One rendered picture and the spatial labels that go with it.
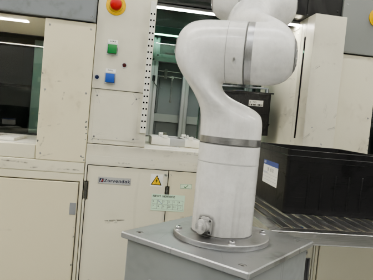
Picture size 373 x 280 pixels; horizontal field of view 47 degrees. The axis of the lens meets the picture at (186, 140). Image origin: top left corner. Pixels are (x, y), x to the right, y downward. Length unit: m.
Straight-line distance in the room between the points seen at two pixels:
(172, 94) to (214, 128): 1.64
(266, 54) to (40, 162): 0.98
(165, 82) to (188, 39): 1.61
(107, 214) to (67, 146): 0.28
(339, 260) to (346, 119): 0.54
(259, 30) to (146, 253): 0.46
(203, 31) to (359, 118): 1.04
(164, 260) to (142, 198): 0.76
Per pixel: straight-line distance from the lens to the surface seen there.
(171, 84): 2.41
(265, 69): 0.80
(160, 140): 1.71
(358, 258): 1.84
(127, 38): 1.53
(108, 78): 1.50
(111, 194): 1.54
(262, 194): 1.36
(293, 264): 0.88
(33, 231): 1.59
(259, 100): 1.78
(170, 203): 1.55
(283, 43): 0.80
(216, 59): 0.80
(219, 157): 0.79
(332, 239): 1.04
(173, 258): 0.78
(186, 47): 0.81
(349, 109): 1.73
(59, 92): 1.53
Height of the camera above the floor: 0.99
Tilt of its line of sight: 3 degrees down
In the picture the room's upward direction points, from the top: 5 degrees clockwise
